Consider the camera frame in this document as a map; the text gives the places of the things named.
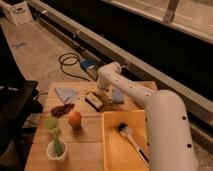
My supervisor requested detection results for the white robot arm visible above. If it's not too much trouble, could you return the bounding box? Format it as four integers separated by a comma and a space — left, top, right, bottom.
97, 62, 198, 171

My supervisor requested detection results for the yellow plastic tray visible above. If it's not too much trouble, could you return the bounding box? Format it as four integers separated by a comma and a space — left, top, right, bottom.
102, 110, 149, 171

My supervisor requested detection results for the blue sponge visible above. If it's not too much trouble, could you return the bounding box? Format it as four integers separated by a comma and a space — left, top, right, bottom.
112, 89, 124, 104

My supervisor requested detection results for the brown block brush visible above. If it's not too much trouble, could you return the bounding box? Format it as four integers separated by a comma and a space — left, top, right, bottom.
85, 93, 103, 111

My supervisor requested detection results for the blue power device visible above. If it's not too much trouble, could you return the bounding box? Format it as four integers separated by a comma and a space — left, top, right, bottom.
80, 59, 98, 80

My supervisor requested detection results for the blue cloth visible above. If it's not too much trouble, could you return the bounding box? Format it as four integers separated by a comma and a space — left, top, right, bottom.
55, 87, 79, 104

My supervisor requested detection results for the black white dish brush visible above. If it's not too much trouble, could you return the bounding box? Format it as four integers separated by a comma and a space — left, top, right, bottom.
118, 123, 149, 165

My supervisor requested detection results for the red apple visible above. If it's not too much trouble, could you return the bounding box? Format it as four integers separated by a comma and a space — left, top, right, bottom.
68, 111, 81, 129

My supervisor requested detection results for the bunch of dark grapes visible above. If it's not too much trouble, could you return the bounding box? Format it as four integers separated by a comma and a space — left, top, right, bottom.
51, 103, 74, 118

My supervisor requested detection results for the green toy vegetable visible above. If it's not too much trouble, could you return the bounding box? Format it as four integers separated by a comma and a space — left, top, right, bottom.
44, 117, 61, 151

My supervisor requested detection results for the white cup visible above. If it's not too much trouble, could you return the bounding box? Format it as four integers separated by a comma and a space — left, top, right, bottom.
46, 139, 67, 161

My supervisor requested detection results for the black chair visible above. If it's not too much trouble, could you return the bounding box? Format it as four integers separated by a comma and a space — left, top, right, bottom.
0, 81, 43, 170

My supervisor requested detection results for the white cardboard box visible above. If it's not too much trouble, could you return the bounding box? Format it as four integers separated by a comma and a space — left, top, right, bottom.
0, 0, 33, 26

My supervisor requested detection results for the black cable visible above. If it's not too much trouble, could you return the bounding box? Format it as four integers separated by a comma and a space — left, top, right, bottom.
58, 52, 92, 83

